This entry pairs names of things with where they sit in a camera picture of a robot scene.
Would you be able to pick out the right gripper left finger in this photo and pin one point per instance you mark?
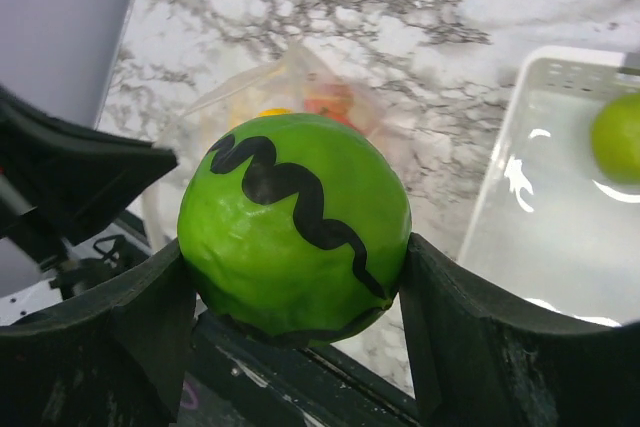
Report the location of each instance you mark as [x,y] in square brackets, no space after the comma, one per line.
[95,347]

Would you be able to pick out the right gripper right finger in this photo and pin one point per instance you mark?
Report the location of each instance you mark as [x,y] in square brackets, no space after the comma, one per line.
[481,356]

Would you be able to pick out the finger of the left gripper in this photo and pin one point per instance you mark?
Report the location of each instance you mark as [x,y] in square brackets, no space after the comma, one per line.
[76,178]

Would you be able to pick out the yellow toy pear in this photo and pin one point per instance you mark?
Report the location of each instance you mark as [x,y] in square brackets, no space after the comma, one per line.
[274,112]

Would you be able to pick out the green toy fruit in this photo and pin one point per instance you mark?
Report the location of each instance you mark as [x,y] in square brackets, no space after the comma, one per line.
[294,229]

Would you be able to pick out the clear zip top bag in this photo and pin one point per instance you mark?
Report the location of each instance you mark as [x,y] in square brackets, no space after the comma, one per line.
[279,84]

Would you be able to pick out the green toy pear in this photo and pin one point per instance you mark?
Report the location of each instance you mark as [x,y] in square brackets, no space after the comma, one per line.
[614,137]

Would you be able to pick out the white perforated plastic basket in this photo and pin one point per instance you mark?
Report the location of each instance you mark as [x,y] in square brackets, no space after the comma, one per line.
[548,226]

